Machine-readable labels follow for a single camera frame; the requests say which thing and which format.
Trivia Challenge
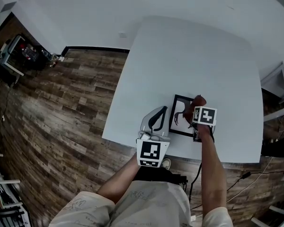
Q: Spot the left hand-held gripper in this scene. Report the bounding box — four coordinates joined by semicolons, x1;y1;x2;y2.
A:
136;105;171;169

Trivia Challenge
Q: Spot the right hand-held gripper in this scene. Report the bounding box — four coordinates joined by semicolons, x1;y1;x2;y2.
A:
192;105;218;128

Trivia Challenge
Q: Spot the black framed picture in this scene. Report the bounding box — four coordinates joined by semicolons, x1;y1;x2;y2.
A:
168;94;197;138

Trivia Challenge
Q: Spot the person's right forearm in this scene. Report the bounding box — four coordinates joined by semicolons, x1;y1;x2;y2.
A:
195;123;228;213

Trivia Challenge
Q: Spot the person's left forearm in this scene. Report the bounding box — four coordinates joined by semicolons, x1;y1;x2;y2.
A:
96;153;143;204

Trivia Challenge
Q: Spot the person's shoe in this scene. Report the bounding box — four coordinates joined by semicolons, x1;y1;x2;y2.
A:
161;157;172;171

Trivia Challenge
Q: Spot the black box device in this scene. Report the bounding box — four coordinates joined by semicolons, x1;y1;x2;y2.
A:
134;167;189;186

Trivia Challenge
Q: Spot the large white table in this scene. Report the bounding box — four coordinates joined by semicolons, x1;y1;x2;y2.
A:
101;15;265;164

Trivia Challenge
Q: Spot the white side table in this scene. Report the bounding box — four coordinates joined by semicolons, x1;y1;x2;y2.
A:
260;60;284;123

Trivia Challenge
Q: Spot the person's cream printed shirt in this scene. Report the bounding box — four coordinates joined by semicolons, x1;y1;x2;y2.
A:
48;180;235;227

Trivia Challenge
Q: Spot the white metal rack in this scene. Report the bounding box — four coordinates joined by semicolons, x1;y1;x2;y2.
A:
0;136;29;227

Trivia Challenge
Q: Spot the white table with black edge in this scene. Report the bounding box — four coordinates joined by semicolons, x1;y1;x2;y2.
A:
0;34;25;77

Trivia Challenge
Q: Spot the black cable with adapter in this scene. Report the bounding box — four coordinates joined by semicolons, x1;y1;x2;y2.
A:
226;170;284;192

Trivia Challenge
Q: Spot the white cable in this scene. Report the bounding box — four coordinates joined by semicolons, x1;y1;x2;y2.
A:
226;157;275;203

